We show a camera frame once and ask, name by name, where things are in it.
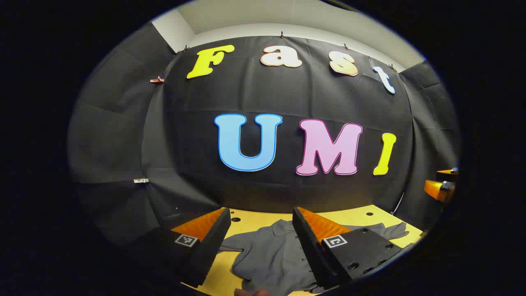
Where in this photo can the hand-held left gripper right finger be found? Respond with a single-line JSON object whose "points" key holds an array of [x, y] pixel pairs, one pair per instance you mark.
{"points": [[310, 250]]}

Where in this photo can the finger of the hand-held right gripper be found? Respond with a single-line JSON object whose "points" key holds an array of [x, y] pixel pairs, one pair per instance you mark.
{"points": [[448, 172], [435, 189]]}

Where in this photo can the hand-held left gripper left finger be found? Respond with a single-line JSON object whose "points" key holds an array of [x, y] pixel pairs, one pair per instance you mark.
{"points": [[213, 242]]}

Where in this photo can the grey button-up shirt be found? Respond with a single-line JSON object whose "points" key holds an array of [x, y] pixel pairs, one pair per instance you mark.
{"points": [[271, 255]]}

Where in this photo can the black backdrop cloth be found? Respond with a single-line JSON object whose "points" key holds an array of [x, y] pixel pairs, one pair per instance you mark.
{"points": [[246, 94]]}

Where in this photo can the copper cloth clip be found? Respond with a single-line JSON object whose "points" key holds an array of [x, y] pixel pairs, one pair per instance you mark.
{"points": [[157, 79]]}

